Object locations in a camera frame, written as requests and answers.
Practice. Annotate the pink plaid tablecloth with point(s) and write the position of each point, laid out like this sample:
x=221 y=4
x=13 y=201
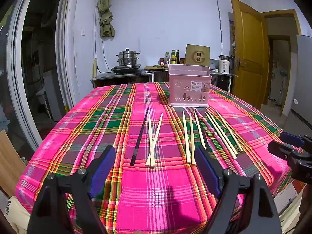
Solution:
x=172 y=196

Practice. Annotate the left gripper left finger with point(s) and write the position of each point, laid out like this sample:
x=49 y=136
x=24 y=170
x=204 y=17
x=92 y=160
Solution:
x=50 y=213

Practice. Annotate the green oil bottle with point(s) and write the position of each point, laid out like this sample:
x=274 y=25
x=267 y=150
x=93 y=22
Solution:
x=173 y=57

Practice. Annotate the stainless steel steamer pot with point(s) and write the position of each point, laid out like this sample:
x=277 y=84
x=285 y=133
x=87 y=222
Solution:
x=128 y=57

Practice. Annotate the gold paper gift bag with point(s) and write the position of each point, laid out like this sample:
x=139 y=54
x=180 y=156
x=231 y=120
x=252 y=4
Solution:
x=197 y=55

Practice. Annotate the wooden cutting board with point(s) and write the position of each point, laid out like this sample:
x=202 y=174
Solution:
x=157 y=67

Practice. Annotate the green hanging cloth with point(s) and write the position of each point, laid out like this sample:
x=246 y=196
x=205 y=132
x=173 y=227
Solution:
x=105 y=18

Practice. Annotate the red sauce jar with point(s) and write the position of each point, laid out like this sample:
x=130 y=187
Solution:
x=161 y=61

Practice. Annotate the dark soy sauce bottle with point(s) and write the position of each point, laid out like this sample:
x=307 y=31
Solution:
x=177 y=56

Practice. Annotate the beige power strip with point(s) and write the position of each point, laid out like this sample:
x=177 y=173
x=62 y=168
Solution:
x=95 y=68

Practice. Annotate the black chopstick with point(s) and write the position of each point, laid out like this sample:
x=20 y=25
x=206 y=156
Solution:
x=132 y=163
x=205 y=140

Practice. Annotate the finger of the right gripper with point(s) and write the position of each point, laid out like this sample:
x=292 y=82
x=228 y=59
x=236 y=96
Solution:
x=292 y=139
x=283 y=151

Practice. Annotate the white electric kettle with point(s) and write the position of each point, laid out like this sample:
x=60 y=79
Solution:
x=226 y=64

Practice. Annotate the grey refrigerator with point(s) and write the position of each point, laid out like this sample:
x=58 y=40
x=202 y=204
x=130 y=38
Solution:
x=299 y=118

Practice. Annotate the black induction cooker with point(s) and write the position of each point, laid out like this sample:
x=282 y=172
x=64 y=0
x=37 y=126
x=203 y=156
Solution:
x=126 y=69

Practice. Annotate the light wooden chopstick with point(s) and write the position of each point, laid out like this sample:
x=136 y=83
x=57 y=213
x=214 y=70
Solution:
x=188 y=155
x=220 y=135
x=152 y=160
x=199 y=130
x=223 y=134
x=155 y=138
x=230 y=131
x=193 y=162

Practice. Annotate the yellow wooden door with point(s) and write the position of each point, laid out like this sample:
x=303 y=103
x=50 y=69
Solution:
x=251 y=54

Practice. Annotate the metal kitchen shelf left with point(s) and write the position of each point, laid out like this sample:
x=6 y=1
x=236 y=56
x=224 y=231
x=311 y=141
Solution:
x=109 y=79

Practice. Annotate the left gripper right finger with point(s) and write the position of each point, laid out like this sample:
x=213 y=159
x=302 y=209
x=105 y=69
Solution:
x=258 y=213

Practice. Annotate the clear plastic bottle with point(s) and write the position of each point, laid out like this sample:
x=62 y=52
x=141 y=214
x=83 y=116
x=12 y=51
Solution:
x=166 y=59

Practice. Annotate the pink plastic utensil basket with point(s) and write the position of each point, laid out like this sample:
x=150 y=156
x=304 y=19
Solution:
x=189 y=85

